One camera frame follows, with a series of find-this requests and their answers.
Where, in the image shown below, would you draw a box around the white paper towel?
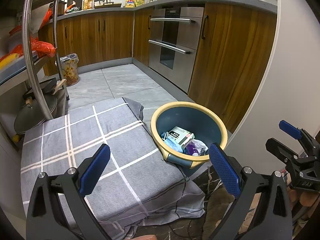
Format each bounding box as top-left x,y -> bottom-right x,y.
191,139 -> 208,155

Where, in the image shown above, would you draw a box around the floral trash bin with liner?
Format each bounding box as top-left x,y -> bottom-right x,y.
60,53 -> 79,86

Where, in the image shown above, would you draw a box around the blue bin with yellow rim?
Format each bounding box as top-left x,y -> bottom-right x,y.
150,101 -> 228,169

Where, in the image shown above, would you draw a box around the grey checked cloth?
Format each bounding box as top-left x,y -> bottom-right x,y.
21,98 -> 204,239

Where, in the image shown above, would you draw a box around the purple small wrapper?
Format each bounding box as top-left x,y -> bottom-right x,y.
185,141 -> 201,157

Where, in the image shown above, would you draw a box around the stainless steel oven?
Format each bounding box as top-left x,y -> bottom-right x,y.
148,6 -> 204,93

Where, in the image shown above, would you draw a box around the wooden kitchen cabinets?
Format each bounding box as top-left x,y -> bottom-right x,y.
39,2 -> 277,132

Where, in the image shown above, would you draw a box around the yellow snack packet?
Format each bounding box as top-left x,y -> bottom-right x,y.
125,0 -> 136,8

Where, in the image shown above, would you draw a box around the white green carton box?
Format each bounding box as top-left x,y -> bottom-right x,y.
169,126 -> 195,148

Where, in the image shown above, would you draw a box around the dark pan lid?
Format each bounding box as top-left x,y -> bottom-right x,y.
14,94 -> 57,134

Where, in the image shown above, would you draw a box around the steel shelving rack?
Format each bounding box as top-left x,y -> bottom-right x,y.
0,0 -> 71,140

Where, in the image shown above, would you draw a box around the red plastic bag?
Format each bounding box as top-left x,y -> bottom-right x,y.
9,38 -> 56,57

